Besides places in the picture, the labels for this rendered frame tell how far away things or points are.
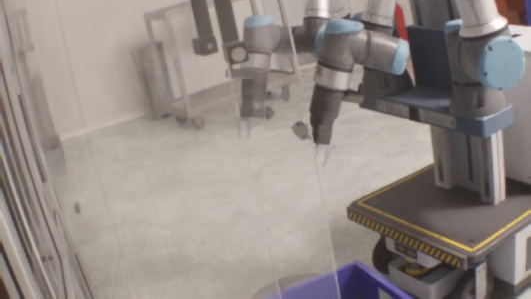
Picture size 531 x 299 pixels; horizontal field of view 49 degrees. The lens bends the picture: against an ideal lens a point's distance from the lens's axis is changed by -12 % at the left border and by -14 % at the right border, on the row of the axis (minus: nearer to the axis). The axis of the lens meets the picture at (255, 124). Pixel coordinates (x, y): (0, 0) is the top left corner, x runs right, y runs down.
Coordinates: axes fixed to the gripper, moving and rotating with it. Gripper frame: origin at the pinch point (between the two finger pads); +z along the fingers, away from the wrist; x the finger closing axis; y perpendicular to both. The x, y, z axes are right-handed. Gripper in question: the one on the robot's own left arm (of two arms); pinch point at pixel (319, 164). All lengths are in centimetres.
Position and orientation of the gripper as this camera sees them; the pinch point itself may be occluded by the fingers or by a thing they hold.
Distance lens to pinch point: 166.9
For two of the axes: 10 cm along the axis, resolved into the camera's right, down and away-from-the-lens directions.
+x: 3.2, 3.1, -9.0
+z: -2.2, 9.4, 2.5
